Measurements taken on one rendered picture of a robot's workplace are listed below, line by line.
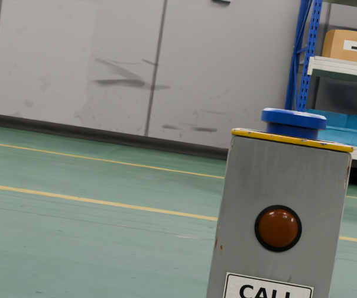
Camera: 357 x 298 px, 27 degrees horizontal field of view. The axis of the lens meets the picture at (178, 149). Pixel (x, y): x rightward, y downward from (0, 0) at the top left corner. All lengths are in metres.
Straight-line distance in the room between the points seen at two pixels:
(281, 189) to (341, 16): 5.27
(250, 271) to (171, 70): 5.10
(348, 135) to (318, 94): 0.76
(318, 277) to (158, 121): 5.09
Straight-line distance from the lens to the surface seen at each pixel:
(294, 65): 5.41
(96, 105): 5.54
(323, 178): 0.43
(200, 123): 5.51
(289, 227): 0.43
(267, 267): 0.43
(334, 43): 4.94
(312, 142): 0.43
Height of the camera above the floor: 0.32
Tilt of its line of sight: 3 degrees down
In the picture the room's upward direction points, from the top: 9 degrees clockwise
